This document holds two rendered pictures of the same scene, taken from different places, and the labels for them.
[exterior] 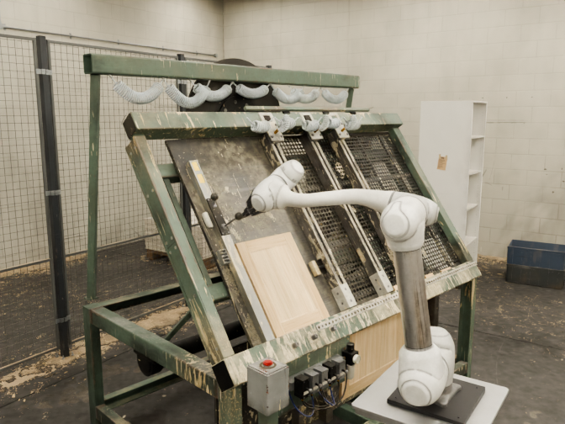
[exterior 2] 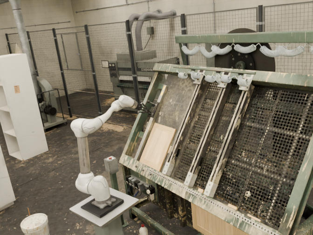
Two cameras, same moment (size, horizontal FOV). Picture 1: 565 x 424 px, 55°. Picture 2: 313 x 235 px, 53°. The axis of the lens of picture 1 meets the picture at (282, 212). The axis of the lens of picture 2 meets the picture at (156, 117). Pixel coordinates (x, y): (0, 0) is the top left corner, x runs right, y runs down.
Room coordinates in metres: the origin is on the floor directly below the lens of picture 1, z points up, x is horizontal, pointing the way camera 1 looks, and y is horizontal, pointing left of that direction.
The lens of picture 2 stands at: (3.08, -3.25, 2.47)
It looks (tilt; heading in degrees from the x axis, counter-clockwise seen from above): 18 degrees down; 99
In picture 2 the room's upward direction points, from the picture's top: 7 degrees counter-clockwise
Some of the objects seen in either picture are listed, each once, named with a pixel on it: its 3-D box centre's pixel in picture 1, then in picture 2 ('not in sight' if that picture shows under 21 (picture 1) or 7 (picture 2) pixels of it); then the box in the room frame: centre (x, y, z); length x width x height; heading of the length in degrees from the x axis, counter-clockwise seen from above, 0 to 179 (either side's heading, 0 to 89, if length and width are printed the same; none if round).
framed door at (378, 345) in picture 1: (386, 334); (224, 223); (3.22, -0.66, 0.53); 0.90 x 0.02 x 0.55; 135
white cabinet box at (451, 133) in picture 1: (449, 189); not in sight; (6.33, -1.98, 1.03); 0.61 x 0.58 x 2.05; 146
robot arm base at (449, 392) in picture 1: (434, 382); (104, 200); (2.07, -0.63, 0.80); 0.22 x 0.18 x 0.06; 142
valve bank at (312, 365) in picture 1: (327, 378); (138, 187); (2.32, -0.21, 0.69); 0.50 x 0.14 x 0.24; 135
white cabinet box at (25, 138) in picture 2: not in sight; (17, 106); (-0.63, 2.54, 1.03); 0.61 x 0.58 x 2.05; 146
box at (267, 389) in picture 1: (267, 386); (111, 165); (1.96, 0.06, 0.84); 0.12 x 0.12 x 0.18; 45
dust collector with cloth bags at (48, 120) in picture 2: not in sight; (33, 85); (-1.20, 4.36, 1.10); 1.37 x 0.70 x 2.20; 146
